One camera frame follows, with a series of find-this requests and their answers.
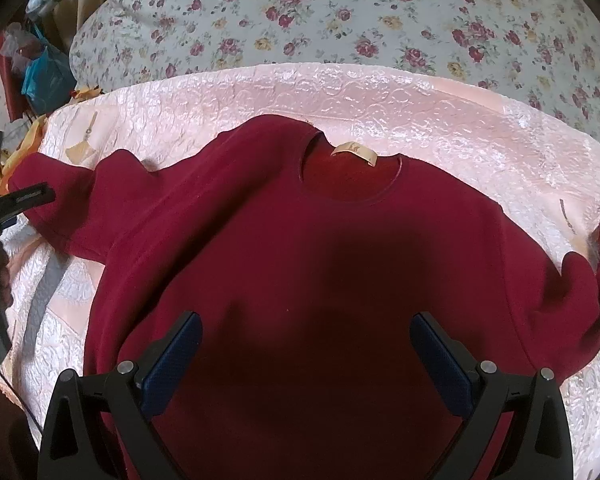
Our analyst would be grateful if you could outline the dark red sweater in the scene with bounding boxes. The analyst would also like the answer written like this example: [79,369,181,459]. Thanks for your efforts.
[8,115,600,479]

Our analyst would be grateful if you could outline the orange yellow patterned blanket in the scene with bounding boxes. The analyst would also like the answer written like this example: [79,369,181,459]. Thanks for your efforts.
[0,86,102,196]

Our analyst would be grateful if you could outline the red cloth on furniture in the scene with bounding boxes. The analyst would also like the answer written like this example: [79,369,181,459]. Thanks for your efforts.
[0,32,30,122]

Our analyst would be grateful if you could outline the blue plastic bag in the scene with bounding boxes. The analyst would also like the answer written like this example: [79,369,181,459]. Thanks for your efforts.
[21,44,76,115]

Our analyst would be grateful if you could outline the pink embossed satin bedspread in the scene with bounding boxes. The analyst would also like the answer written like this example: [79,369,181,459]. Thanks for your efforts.
[0,62,600,480]

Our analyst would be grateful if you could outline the floral quilted bed cover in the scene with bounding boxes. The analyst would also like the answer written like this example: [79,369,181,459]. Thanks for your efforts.
[69,0,600,142]

